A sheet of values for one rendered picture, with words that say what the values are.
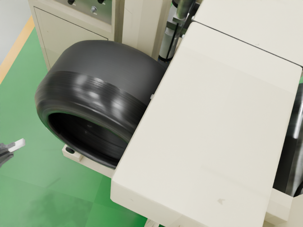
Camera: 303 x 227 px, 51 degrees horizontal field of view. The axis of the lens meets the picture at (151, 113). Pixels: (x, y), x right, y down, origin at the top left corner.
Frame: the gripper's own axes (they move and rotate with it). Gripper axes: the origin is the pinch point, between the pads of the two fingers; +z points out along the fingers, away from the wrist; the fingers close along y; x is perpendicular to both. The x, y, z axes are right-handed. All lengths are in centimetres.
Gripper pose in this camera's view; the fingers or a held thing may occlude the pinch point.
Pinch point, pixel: (16, 145)
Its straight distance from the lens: 143.8
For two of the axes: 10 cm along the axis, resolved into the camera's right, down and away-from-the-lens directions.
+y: 3.4, 5.9, 7.3
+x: 2.8, 6.8, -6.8
